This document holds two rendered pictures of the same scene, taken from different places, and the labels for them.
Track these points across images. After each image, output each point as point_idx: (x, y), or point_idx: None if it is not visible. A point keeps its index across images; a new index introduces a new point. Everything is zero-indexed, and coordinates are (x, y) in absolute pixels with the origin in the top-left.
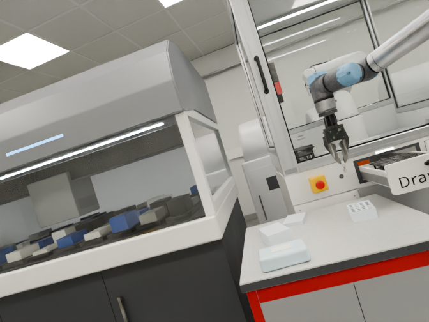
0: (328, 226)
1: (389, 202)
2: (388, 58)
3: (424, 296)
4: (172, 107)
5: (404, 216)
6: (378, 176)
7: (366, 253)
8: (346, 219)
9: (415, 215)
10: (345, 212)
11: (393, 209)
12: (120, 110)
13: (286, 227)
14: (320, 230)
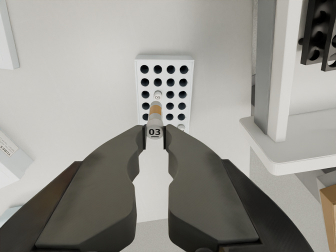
0: (91, 118)
1: (238, 32)
2: None
3: None
4: None
5: (222, 139)
6: (269, 35)
7: (145, 221)
8: (128, 96)
9: (235, 145)
10: (127, 35)
11: (225, 91)
12: None
13: (8, 173)
14: (76, 130)
